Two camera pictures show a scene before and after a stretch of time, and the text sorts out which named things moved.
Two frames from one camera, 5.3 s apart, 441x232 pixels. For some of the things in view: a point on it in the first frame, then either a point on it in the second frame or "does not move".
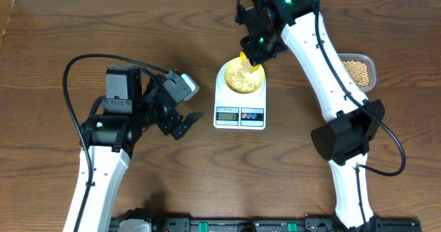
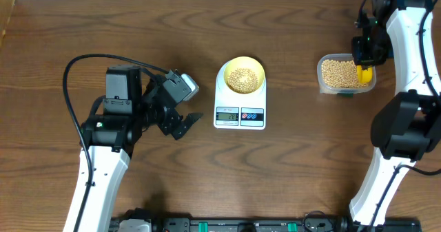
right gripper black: x=255 y=56 -> x=360 y=57
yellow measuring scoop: x=242 y=56 -> x=364 y=76
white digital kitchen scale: x=238 y=111 does not move
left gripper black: x=173 y=118 does not move
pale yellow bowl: x=243 y=78 does not move
